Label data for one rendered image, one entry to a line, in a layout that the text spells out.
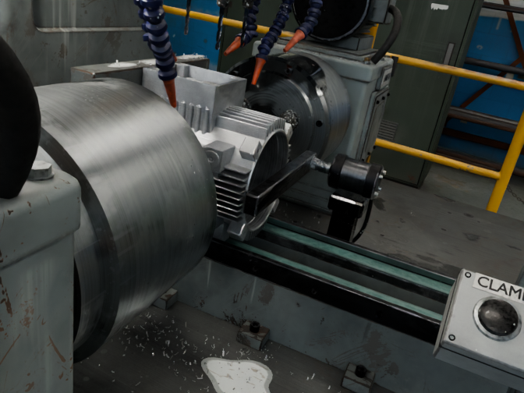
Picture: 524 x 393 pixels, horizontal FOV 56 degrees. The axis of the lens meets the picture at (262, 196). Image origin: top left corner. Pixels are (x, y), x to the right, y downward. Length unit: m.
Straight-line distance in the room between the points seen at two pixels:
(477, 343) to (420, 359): 0.28
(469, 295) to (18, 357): 0.34
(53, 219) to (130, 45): 0.65
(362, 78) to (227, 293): 0.58
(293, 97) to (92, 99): 0.51
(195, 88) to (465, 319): 0.45
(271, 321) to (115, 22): 0.54
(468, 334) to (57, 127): 0.36
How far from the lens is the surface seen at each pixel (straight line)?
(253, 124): 0.69
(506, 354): 0.45
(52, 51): 0.79
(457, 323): 0.44
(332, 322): 0.71
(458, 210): 1.46
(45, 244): 0.30
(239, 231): 0.69
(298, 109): 0.92
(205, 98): 0.69
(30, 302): 0.32
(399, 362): 0.72
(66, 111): 0.44
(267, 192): 0.66
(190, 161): 0.49
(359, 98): 1.11
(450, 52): 3.64
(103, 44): 0.86
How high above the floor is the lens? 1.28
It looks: 23 degrees down
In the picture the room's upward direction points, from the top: 10 degrees clockwise
